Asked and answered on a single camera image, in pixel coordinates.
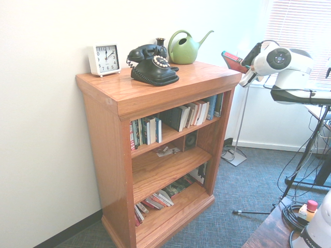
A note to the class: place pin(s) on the floor lamp with white shade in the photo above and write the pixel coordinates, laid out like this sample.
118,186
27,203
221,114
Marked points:
234,158

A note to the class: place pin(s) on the dark spine paperback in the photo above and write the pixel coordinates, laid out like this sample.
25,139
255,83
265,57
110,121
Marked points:
138,133

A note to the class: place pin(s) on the loose paper scraps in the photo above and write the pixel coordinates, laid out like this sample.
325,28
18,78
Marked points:
165,152

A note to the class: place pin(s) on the dark green spine book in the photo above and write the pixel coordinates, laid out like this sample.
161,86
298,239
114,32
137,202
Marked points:
219,104

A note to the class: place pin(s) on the white window blinds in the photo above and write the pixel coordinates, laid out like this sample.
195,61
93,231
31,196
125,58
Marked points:
297,20

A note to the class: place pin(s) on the cream pages paperback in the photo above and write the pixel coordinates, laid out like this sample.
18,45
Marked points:
205,111
190,116
198,113

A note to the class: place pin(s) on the black camera tripod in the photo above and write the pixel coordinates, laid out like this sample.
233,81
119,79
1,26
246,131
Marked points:
287,187

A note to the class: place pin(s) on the red spine book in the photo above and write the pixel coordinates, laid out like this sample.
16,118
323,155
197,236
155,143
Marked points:
132,135

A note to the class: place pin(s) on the wooden bookshelf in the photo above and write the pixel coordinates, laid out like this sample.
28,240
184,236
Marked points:
108,155

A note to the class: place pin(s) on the green camouflage book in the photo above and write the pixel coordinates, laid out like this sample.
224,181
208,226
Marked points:
178,187

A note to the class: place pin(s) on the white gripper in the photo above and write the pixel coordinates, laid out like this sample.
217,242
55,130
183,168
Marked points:
249,77

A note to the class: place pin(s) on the black ceramic vase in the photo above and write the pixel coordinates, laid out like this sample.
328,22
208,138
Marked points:
160,42

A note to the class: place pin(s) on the black and white picture book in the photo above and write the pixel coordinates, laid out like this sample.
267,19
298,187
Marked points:
199,174

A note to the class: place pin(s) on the lower shelf row of books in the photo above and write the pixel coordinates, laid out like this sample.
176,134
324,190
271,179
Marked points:
165,197

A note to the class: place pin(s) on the teal and red paperback book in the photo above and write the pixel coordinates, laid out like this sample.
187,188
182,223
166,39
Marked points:
232,62

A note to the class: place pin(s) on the yellow emergency stop button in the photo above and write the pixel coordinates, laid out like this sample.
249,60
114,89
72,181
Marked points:
307,211

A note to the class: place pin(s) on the green plastic watering can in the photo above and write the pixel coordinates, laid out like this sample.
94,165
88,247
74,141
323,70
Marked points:
183,53

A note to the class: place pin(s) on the black rotary telephone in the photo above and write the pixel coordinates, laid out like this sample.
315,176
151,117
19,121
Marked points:
155,73

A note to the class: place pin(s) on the dark wooden table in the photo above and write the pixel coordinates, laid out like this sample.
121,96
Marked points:
269,232

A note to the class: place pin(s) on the white and red paperback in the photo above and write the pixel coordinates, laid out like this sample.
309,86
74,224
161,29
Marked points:
138,215

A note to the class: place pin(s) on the red spine paperback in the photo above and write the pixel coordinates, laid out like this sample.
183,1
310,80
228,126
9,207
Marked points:
152,202

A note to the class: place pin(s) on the small black speaker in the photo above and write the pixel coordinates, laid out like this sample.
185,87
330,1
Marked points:
191,140

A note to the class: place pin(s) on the white and blue paperback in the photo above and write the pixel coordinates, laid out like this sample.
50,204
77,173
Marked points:
152,130

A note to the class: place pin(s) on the blue cover paperback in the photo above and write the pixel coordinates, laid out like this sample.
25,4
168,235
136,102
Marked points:
159,130

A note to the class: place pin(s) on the white square alarm clock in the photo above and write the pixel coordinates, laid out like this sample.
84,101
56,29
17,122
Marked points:
106,59

